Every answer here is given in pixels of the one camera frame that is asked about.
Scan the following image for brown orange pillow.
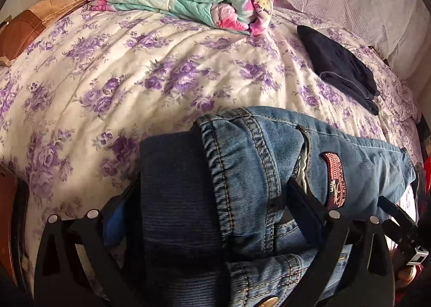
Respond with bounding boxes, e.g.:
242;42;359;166
0;0;126;67

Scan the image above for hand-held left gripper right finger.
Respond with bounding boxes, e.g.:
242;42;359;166
284;177;396;307

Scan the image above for folded dark navy pants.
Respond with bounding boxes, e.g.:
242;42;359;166
297;25;381;116

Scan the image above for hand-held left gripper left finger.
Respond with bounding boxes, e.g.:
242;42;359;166
34;177;149;307

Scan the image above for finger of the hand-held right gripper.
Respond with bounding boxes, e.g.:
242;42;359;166
379;194;430;269

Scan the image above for blue denim pants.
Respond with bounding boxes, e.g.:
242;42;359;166
140;106;416;307

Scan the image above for purple floral bed sheet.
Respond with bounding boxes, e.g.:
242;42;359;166
0;4;425;294

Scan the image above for person's right hand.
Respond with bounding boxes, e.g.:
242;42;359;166
398;267;418;291

